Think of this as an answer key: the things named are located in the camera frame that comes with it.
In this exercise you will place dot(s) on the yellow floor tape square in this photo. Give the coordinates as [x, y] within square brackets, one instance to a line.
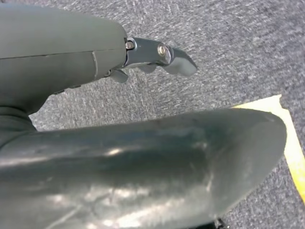
[293, 151]

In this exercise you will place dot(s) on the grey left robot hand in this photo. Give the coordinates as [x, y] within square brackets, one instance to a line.
[119, 173]

